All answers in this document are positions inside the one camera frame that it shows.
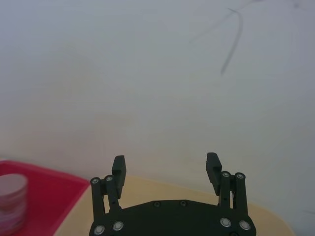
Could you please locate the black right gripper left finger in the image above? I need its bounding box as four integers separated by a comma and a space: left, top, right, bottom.
90, 155, 127, 223

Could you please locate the red plastic bin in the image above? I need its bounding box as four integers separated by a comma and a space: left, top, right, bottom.
0, 160, 91, 236

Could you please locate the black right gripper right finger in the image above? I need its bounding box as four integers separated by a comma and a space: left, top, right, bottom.
206, 152, 249, 217

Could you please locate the tan flat board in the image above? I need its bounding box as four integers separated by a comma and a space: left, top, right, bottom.
55, 175, 296, 236

